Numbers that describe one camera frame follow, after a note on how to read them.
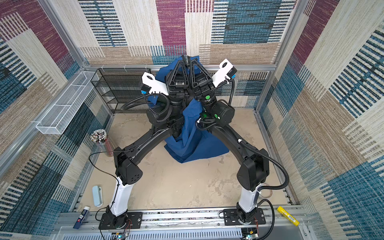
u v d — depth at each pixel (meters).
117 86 1.08
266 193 0.50
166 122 0.55
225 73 0.46
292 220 0.71
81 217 0.73
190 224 0.73
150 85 0.43
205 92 0.45
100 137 0.83
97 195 0.78
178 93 0.45
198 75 0.46
